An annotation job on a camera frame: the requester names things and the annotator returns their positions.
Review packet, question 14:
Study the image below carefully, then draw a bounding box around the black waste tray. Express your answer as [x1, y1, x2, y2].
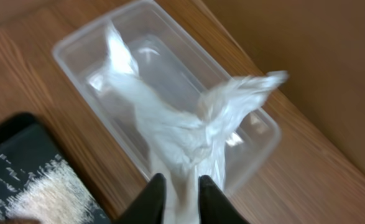
[0, 112, 111, 224]

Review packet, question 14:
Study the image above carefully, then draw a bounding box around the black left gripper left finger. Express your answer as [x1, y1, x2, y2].
[113, 173, 166, 224]

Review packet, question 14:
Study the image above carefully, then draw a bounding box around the large white tissue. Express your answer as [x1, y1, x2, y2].
[101, 24, 288, 223]

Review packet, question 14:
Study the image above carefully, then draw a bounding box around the pile of rice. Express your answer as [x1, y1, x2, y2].
[0, 154, 111, 224]

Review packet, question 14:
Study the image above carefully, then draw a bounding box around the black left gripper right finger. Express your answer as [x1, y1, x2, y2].
[198, 175, 249, 224]

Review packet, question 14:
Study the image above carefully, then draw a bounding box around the clear plastic bin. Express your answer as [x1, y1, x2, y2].
[52, 0, 282, 197]

